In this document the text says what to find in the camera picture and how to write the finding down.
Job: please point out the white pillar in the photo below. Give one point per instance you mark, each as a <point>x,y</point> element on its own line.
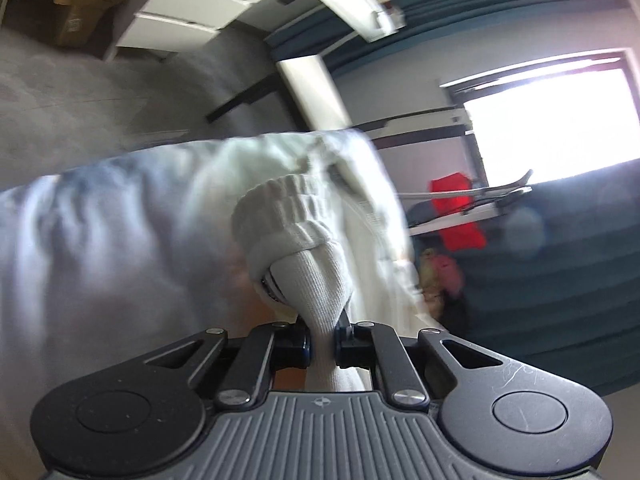
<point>312,92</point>

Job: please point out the white knit sweatshirt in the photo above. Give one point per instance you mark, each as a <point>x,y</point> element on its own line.
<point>125,240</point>

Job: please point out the teal fabric sofa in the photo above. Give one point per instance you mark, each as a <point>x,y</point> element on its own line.
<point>560,285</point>

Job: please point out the cardboard box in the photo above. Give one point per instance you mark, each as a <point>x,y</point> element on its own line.
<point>80,0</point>

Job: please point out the white drawer cabinet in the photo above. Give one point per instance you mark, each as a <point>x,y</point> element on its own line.
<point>200,5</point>

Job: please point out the bright window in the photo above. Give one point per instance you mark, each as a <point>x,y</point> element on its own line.
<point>550,125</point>

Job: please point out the teal curtain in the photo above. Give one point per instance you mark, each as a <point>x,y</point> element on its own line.
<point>450,5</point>

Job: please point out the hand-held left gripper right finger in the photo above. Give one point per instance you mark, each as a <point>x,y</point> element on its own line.
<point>342,351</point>

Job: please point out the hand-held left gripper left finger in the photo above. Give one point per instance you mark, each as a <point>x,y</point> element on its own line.
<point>303,351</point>

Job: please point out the white black-framed table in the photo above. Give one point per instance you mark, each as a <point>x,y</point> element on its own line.
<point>415,127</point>

